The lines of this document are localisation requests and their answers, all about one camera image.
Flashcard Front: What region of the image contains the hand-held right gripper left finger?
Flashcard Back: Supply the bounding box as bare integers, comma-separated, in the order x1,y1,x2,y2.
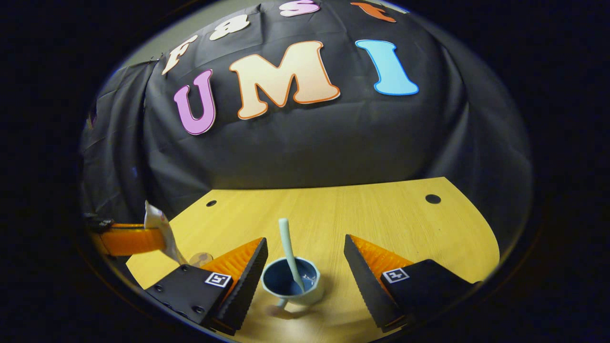
144,237,269,335

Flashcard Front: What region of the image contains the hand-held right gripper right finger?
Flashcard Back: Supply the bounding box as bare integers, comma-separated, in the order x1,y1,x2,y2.
343,233,479,333

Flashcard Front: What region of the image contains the white toothpaste tube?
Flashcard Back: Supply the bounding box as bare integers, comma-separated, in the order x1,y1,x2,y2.
143,200,187,266

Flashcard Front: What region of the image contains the blue-grey cup with wooden handle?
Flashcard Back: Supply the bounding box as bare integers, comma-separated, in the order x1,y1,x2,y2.
261,257,325,310

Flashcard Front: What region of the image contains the pale green toothbrush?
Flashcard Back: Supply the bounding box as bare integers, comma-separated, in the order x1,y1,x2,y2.
278,218,306,293

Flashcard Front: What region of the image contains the wooden desktop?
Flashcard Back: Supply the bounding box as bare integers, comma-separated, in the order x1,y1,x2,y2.
126,177,501,343

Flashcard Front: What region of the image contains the black backdrop cloth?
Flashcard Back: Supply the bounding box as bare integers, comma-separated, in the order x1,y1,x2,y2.
79,0,534,253

